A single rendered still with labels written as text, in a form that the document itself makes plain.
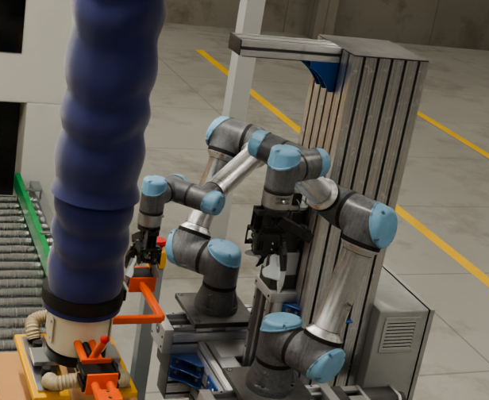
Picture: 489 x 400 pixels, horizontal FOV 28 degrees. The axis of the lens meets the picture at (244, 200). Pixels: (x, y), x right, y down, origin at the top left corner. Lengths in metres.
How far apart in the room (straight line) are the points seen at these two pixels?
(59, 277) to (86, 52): 0.62
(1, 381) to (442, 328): 3.55
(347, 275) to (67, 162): 0.83
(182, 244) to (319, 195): 0.75
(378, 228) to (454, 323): 3.49
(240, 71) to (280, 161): 3.84
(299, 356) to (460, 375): 2.85
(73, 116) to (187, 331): 1.09
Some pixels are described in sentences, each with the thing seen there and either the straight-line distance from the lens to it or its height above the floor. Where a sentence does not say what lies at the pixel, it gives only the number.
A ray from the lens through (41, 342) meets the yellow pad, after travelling 2.96.
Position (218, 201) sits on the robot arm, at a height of 1.50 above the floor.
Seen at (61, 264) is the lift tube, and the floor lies 1.41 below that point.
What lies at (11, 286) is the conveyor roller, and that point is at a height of 0.53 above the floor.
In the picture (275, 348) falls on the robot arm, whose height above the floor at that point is 1.20.
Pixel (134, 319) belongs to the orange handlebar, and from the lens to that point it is 2.95.
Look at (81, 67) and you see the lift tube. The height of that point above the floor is 1.96.
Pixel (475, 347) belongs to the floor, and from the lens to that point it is 5.98.
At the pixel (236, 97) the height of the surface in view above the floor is 1.01.
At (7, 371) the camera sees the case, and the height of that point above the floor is 0.94.
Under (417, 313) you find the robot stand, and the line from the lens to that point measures 3.25.
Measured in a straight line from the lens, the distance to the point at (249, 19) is 6.13.
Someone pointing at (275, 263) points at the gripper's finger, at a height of 1.59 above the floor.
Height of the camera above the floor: 2.57
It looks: 20 degrees down
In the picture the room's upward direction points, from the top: 10 degrees clockwise
